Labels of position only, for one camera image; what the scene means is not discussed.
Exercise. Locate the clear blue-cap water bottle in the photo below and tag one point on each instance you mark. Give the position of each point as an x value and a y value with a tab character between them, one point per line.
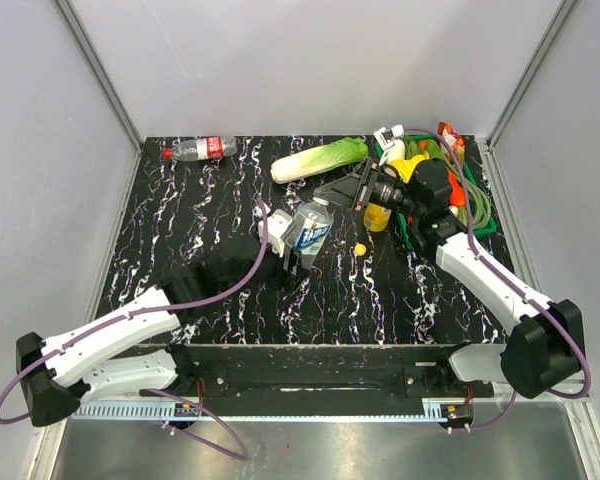
311	224

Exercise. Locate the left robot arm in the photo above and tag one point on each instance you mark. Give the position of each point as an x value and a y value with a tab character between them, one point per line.
58	374

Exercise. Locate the red snack packet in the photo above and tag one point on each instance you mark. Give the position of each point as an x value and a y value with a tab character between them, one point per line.
453	139

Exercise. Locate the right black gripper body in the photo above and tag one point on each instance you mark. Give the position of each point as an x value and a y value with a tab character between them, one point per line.
381	189

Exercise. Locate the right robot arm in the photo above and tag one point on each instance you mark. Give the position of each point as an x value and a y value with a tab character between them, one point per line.
545	343

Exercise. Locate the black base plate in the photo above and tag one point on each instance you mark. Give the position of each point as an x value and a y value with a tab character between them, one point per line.
319	380

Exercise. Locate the toy napa cabbage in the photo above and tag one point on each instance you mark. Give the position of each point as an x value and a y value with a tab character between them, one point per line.
318	160

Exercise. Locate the red-label soda bottle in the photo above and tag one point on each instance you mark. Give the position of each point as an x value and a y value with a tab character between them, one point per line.
201	149

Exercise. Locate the yellow juice bottle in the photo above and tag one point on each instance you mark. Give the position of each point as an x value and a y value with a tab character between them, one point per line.
376	218

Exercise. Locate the toy orange carrot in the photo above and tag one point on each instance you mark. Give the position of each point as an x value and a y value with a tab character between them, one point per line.
457	197

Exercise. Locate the yellow bottle cap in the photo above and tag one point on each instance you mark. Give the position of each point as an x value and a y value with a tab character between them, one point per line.
360	249

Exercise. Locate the toy green beans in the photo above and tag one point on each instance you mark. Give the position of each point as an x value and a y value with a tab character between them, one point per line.
479	202

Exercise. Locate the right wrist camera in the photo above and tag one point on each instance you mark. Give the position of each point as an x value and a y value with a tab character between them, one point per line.
390	142

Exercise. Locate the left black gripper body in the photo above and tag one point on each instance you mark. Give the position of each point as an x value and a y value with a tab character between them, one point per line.
274	267

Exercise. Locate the green plastic basket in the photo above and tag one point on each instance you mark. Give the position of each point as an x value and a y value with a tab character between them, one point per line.
409	150

